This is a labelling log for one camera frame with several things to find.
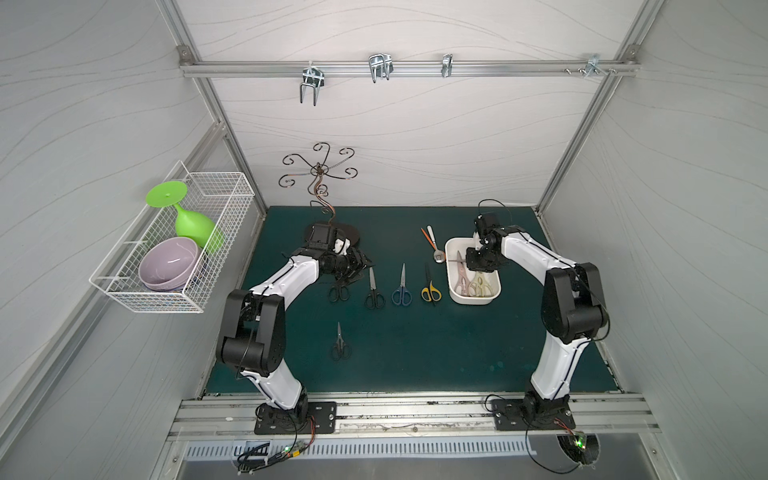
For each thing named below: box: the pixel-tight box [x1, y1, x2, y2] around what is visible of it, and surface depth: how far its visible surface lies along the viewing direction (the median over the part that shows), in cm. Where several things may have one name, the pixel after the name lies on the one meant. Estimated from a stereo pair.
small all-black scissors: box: [328, 281, 350, 303], surface depth 98 cm
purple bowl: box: [138, 237, 200, 291], surface depth 62 cm
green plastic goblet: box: [146, 180, 225, 252], surface depth 63 cm
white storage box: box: [444, 237, 502, 305], surface depth 98 cm
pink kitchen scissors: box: [454, 250, 471, 296], surface depth 100 cm
